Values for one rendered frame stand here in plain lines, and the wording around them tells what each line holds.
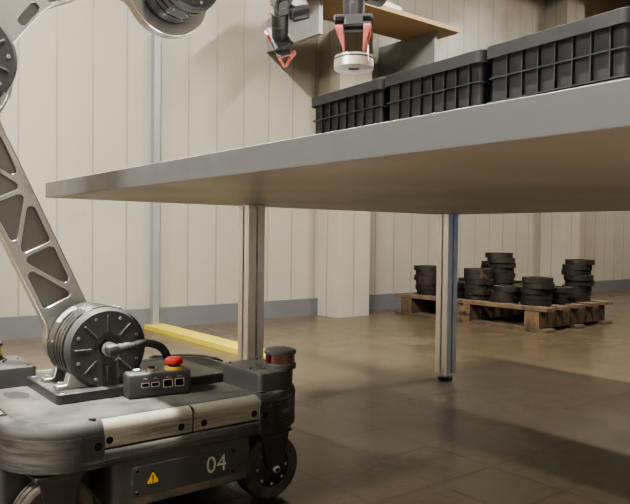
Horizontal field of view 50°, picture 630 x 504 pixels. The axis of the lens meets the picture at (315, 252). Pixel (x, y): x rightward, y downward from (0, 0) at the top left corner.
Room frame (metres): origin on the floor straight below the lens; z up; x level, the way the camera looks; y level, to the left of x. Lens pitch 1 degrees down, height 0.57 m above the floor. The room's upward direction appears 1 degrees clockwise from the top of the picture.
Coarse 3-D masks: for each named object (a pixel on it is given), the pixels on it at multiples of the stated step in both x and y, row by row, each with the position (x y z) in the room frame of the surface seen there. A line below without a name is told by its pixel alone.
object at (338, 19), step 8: (344, 0) 1.76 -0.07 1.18; (352, 0) 1.75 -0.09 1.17; (360, 0) 1.75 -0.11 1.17; (344, 8) 1.76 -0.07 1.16; (352, 8) 1.74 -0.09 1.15; (360, 8) 1.75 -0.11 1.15; (336, 16) 1.74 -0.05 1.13; (344, 16) 1.74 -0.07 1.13; (368, 16) 1.74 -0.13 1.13; (336, 24) 1.79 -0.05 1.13
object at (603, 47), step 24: (624, 24) 1.07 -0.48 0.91; (552, 48) 1.18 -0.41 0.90; (576, 48) 1.14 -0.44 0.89; (600, 48) 1.10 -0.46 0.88; (624, 48) 1.07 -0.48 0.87; (504, 72) 1.27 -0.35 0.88; (528, 72) 1.22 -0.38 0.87; (552, 72) 1.18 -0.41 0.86; (576, 72) 1.14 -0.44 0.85; (600, 72) 1.10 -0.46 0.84; (624, 72) 1.07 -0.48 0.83; (504, 96) 1.26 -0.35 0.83
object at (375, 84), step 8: (376, 80) 1.56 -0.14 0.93; (384, 80) 1.55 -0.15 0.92; (344, 88) 1.66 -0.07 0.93; (352, 88) 1.63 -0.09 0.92; (360, 88) 1.61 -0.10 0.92; (368, 88) 1.58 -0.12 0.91; (376, 88) 1.56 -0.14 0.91; (384, 88) 1.55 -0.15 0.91; (320, 96) 1.75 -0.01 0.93; (328, 96) 1.72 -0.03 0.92; (336, 96) 1.69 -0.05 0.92; (344, 96) 1.66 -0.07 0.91; (312, 104) 1.78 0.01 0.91; (320, 104) 1.75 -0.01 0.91
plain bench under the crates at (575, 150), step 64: (384, 128) 0.78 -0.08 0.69; (448, 128) 0.71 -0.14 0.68; (512, 128) 0.64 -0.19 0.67; (576, 128) 0.59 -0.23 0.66; (64, 192) 1.67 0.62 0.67; (128, 192) 1.52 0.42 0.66; (192, 192) 1.49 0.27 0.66; (256, 192) 1.47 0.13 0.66; (320, 192) 1.44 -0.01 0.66; (384, 192) 1.42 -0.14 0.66; (448, 192) 1.39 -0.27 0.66; (512, 192) 1.37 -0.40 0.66; (576, 192) 1.35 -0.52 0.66; (256, 256) 2.09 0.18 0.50; (448, 256) 2.63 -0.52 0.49; (256, 320) 2.08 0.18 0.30; (448, 320) 2.63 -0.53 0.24
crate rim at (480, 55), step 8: (456, 56) 1.35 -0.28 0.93; (464, 56) 1.33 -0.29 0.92; (472, 56) 1.32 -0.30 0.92; (480, 56) 1.30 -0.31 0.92; (432, 64) 1.41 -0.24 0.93; (440, 64) 1.39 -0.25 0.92; (448, 64) 1.37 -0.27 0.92; (456, 64) 1.35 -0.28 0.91; (464, 64) 1.33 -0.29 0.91; (400, 72) 1.49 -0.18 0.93; (408, 72) 1.47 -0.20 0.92; (416, 72) 1.45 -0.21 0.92; (424, 72) 1.43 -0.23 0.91; (432, 72) 1.41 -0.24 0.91; (392, 80) 1.51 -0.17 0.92; (400, 80) 1.49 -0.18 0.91; (408, 80) 1.47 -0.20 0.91
